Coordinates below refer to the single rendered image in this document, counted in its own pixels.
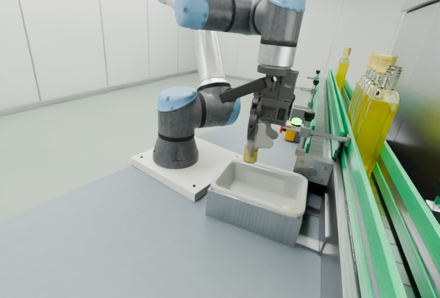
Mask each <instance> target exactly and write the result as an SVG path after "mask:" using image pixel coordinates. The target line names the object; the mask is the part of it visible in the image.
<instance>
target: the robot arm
mask: <svg viewBox="0 0 440 298"><path fill-rule="evenodd" d="M157 1H159V2H160V3H162V4H163V5H169V6H171V8H173V9H174V10H175V18H176V21H177V23H178V25H179V26H181V27H183V28H189V29H192V31H193V36H194V45H195V49H196V58H197V63H198V72H199V77H200V85H199V86H198V88H197V91H196V89H195V88H193V87H189V86H186V87H184V86H177V87H171V88H167V89H165V90H163V91H162V92H161V93H160V94H159V95H158V105H157V110H158V138H157V141H156V143H155V148H154V149H153V161H154V162H155V164H157V165H159V166H161V167H163V168H167V169H184V168H188V167H190V166H192V165H194V164H196V163H197V161H198V149H197V146H196V141H195V138H194V130H195V128H207V127H215V126H226V125H231V124H233V123H235V122H236V120H237V118H238V116H239V114H240V108H241V101H240V98H241V97H242V96H246V95H248V94H251V93H253V96H254V97H253V99H252V102H251V107H250V112H249V114H250V116H249V122H248V126H247V150H248V153H249V156H250V157H253V152H254V148H266V149H269V148H271V147H272V146H273V145H274V142H273V140H275V139H277V138H278V133H277V131H275V130H274V129H273V128H272V127H271V124H277V125H280V126H285V124H286V122H287V120H289V118H290V116H291V110H292V107H293V102H294V101H295V95H294V90H295V85H296V81H297V78H298V75H299V71H294V70H291V69H290V67H293V63H294V59H295V53H296V49H297V48H296V47H297V43H298V39H299V33H300V30H301V24H302V20H303V14H304V11H305V9H306V8H305V3H306V0H157ZM218 31H221V32H227V33H239V34H242V35H260V36H261V42H260V46H259V54H258V59H257V63H258V64H260V65H258V66H257V72H259V73H263V74H266V77H262V78H260V79H257V80H254V81H251V82H249V83H246V84H243V85H241V86H238V87H236V88H231V85H230V83H229V82H228V81H226V80H225V73H224V68H223V60H222V55H221V47H220V43H219V35H218ZM274 77H275V78H276V81H275V80H274V79H273V78H274ZM263 121H264V122H263Z"/></svg>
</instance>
